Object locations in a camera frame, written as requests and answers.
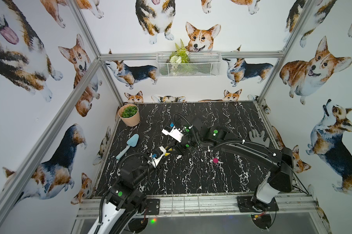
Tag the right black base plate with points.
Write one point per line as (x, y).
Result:
(248, 204)

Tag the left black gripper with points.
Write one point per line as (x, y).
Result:
(166, 149)

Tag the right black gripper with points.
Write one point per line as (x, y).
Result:
(180, 150)

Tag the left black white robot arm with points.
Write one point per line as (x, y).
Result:
(123, 200)

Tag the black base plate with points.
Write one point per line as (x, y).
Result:
(248, 204)
(151, 207)

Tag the grey rubber glove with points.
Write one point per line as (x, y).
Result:
(259, 138)

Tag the green fern plant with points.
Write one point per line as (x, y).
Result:
(180, 54)

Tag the white wire wall basket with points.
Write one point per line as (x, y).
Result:
(190, 64)

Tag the beige pot with green plant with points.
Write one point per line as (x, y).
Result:
(129, 114)

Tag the light blue garden trowel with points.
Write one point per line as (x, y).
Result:
(132, 142)

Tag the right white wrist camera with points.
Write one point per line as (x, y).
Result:
(173, 132)

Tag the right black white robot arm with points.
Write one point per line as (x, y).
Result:
(279, 163)

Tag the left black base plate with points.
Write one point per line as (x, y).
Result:
(151, 207)

